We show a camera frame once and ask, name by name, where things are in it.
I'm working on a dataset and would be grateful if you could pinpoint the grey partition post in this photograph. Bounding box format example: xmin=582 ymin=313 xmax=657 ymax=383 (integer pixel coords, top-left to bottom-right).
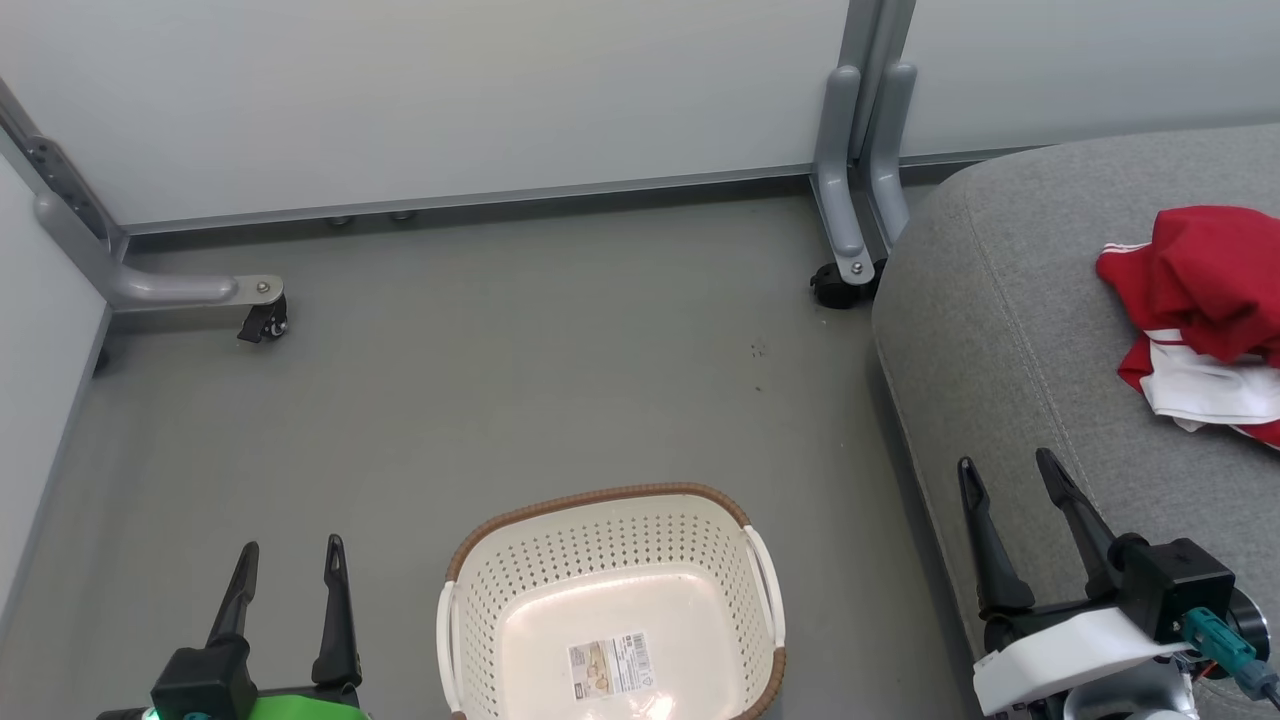
xmin=838 ymin=0 xmax=917 ymax=161

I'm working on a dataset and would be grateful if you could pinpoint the red garment with white trim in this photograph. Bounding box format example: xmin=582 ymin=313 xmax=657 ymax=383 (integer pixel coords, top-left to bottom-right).
xmin=1095 ymin=205 xmax=1280 ymax=449

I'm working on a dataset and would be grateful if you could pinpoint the black caster wheel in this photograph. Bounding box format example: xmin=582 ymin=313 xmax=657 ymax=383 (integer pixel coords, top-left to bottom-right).
xmin=810 ymin=258 xmax=887 ymax=310
xmin=237 ymin=298 xmax=289 ymax=344

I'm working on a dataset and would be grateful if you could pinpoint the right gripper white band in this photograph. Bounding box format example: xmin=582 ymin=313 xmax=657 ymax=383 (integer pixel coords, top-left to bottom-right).
xmin=957 ymin=448 xmax=1193 ymax=717

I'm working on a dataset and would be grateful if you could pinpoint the grey partition foot with bracket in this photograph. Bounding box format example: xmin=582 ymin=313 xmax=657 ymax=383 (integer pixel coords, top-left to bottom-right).
xmin=0 ymin=78 xmax=286 ymax=313

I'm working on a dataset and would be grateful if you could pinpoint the paper label sticker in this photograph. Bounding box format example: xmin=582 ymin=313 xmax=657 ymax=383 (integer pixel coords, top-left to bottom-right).
xmin=567 ymin=630 xmax=657 ymax=702

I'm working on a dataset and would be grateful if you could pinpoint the teal camera cable connector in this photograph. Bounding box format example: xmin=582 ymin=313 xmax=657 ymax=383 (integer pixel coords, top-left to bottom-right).
xmin=1180 ymin=607 xmax=1280 ymax=707

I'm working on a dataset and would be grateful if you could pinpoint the grey fabric sofa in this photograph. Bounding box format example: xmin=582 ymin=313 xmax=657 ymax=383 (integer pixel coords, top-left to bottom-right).
xmin=872 ymin=125 xmax=1280 ymax=720

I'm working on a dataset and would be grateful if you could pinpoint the grey upright partition foot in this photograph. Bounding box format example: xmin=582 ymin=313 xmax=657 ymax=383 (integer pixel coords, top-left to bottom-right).
xmin=868 ymin=62 xmax=918 ymax=253
xmin=813 ymin=65 xmax=869 ymax=287

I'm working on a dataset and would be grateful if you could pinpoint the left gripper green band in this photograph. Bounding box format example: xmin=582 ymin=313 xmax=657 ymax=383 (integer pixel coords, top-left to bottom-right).
xmin=207 ymin=534 xmax=373 ymax=720

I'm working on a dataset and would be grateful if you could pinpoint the white perforated basket brown rim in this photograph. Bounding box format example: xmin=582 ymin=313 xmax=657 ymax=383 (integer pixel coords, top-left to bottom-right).
xmin=436 ymin=483 xmax=787 ymax=720

